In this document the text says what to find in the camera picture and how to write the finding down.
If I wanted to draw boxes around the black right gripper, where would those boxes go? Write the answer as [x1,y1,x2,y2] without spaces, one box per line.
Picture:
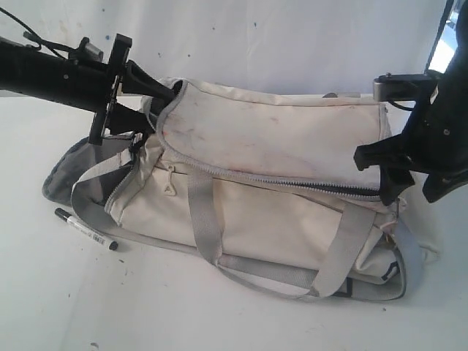
[354,47,468,205]

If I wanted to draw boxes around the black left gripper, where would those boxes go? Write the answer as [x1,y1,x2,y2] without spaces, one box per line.
[21,33,184,147]

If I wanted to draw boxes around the white duffel bag grey straps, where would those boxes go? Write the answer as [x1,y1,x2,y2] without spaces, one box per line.
[42,77,442,301]

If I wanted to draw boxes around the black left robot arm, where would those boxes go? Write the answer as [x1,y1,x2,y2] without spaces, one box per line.
[1,32,181,145]

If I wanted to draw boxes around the white marker black cap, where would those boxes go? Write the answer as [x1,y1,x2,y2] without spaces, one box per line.
[54,208,118,251]

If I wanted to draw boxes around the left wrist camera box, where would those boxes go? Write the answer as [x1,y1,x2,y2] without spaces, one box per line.
[68,37,104,63]

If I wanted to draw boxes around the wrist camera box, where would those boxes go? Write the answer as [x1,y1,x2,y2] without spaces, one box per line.
[373,70,442,102]
[68,37,104,63]

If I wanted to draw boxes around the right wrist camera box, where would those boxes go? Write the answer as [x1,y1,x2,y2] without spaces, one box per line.
[373,70,442,102]

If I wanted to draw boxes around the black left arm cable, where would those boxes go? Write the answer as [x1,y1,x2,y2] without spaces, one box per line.
[0,7,80,59]

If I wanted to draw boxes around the dark window frame post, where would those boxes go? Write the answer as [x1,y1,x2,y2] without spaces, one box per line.
[424,1,457,73]

